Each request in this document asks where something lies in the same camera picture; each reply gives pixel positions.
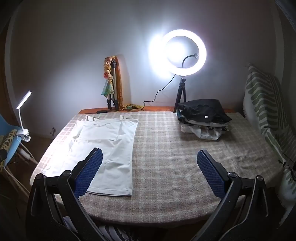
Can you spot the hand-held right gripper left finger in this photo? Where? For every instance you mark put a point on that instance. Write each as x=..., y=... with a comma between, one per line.
x=91, y=171

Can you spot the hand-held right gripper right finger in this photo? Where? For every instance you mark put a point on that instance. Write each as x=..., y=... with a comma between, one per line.
x=211, y=173

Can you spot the white canvas tote bag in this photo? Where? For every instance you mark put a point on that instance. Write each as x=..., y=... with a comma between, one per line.
x=111, y=148

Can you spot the stack of light folded clothes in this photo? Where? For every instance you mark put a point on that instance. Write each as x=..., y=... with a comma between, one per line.
x=201, y=131

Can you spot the beige plaid blanket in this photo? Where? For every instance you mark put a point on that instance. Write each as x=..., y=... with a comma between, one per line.
x=173, y=162

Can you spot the black power adapter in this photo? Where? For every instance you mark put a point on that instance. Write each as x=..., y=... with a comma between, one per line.
x=101, y=111

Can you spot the striped cloth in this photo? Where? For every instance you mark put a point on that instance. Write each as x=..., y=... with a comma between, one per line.
x=115, y=234

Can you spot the yellow green cloth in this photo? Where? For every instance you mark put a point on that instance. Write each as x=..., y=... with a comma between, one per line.
x=131, y=107

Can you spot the blue chair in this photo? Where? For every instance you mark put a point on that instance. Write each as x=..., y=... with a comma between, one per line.
x=12, y=150

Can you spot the colourful patterned cloth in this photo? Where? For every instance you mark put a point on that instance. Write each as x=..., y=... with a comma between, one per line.
x=107, y=88

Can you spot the leopard print cloth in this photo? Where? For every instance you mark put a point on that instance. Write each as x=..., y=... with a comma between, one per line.
x=8, y=141

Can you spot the green striped white blanket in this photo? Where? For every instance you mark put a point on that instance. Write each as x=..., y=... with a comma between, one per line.
x=261, y=97

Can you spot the orange wooden board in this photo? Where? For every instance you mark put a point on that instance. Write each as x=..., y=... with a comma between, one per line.
x=119, y=81

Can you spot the silver folded tripod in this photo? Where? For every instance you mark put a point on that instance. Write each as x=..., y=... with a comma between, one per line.
x=113, y=76

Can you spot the white clip desk lamp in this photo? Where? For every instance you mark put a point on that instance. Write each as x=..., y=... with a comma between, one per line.
x=24, y=99

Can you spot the black gooseneck phone holder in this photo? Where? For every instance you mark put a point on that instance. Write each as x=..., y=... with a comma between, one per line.
x=188, y=58

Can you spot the orange wooden bed frame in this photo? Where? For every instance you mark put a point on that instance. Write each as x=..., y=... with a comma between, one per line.
x=157, y=109

